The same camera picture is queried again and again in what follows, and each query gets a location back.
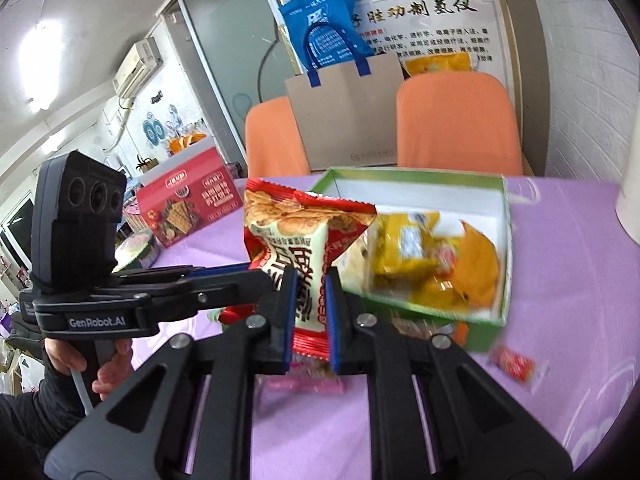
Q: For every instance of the wall poster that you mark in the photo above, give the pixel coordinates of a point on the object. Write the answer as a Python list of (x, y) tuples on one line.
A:
[(440, 25)]

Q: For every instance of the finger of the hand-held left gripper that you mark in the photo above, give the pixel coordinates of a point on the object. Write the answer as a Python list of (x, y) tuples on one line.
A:
[(220, 292), (220, 269)]

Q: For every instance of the red cracker box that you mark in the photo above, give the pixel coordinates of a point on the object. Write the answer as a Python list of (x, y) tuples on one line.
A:
[(190, 200)]

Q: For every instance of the pink cracker packet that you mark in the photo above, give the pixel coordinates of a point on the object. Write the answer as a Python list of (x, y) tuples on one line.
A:
[(305, 380)]

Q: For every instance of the orange chair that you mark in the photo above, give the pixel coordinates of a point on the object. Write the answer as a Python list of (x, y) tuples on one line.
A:
[(275, 135), (455, 120)]

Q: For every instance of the person's left forearm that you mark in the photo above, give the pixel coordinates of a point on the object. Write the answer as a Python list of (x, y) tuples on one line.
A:
[(35, 420)]

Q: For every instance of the blue round wall decoration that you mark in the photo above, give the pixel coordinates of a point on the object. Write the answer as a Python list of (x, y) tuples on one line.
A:
[(155, 127)]

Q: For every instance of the orange snack packet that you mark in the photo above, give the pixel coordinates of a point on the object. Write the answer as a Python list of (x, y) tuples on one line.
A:
[(475, 265)]

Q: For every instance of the small red candy packet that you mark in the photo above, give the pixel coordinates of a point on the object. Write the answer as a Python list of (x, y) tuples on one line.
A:
[(515, 365)]

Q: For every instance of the blue tote bag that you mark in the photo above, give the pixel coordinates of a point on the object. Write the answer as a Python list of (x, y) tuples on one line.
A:
[(325, 15)]

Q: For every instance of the white thermos jug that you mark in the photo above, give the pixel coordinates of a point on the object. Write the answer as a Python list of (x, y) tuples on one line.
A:
[(631, 205)]

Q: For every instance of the round patterned tin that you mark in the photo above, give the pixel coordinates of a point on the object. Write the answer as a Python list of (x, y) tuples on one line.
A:
[(137, 250)]

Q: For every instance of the purple tablecloth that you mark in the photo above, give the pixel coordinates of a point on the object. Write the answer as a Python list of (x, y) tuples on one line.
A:
[(550, 310)]

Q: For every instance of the white air conditioner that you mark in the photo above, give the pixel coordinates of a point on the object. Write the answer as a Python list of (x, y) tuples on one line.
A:
[(137, 67)]

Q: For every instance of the green cardboard box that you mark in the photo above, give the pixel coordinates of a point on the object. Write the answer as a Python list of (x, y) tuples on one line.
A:
[(480, 332)]

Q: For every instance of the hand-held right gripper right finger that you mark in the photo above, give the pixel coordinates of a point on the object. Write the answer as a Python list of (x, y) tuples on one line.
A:
[(332, 320)]

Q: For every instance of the yellow snack packet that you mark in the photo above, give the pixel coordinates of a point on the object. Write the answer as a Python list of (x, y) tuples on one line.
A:
[(405, 245)]

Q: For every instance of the person's left hand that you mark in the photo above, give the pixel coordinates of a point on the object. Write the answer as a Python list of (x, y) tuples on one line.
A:
[(115, 370)]

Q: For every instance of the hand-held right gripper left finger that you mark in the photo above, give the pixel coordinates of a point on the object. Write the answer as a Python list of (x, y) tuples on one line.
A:
[(288, 320)]

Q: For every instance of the red chip packet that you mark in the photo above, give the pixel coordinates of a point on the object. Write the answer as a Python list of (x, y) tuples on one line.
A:
[(305, 240)]

